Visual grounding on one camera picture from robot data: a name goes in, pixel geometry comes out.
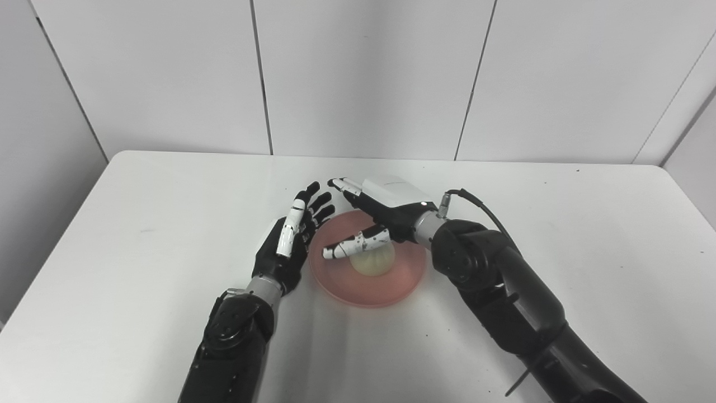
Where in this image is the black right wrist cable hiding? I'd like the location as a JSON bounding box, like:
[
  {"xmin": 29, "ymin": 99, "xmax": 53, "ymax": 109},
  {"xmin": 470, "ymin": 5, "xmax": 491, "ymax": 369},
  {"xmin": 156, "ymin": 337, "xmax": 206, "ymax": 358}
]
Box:
[{"xmin": 437, "ymin": 189, "xmax": 516, "ymax": 247}]

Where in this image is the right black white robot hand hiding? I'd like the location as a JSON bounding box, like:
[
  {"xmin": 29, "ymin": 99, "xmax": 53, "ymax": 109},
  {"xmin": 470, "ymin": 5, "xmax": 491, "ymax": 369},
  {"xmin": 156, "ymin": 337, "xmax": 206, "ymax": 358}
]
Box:
[{"xmin": 322, "ymin": 175, "xmax": 439, "ymax": 261}]

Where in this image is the pink round plate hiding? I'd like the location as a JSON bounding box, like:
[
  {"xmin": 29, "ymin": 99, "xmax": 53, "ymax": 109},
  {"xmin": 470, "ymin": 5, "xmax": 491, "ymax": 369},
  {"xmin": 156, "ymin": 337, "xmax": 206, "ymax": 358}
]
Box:
[{"xmin": 309, "ymin": 210, "xmax": 428, "ymax": 308}]

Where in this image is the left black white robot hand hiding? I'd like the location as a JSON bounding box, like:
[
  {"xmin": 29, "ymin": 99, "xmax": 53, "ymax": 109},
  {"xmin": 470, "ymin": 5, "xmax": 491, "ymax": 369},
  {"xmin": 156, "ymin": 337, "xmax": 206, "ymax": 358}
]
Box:
[{"xmin": 252, "ymin": 181, "xmax": 336, "ymax": 296}]

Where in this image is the white steamed bun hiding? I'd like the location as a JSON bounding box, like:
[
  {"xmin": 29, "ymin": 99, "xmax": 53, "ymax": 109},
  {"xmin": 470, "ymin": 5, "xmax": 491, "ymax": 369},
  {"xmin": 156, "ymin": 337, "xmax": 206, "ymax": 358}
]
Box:
[{"xmin": 350, "ymin": 242, "xmax": 396, "ymax": 277}]

